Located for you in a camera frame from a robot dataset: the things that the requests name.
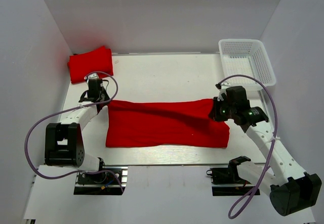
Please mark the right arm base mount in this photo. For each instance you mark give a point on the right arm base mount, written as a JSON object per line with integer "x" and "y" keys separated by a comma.
{"x": 223, "y": 184}

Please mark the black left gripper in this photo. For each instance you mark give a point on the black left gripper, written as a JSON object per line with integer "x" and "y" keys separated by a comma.
{"x": 107, "y": 97}

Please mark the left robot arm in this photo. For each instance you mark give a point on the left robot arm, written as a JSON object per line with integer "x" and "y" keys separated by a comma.
{"x": 64, "y": 142}

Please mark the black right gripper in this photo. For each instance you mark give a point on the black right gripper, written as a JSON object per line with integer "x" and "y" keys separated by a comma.
{"x": 214, "y": 113}

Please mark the folded red t shirt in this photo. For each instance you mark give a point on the folded red t shirt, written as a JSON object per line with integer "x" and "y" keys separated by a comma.
{"x": 81, "y": 65}

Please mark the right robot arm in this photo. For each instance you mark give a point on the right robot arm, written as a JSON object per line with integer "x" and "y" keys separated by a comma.
{"x": 287, "y": 184}

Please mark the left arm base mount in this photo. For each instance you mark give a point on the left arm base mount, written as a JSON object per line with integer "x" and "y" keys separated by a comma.
{"x": 103, "y": 184}

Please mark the red t shirt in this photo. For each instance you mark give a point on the red t shirt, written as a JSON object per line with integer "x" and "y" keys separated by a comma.
{"x": 134, "y": 125}
{"x": 81, "y": 65}

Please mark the white plastic basket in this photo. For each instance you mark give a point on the white plastic basket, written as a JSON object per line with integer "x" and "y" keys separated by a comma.
{"x": 243, "y": 59}

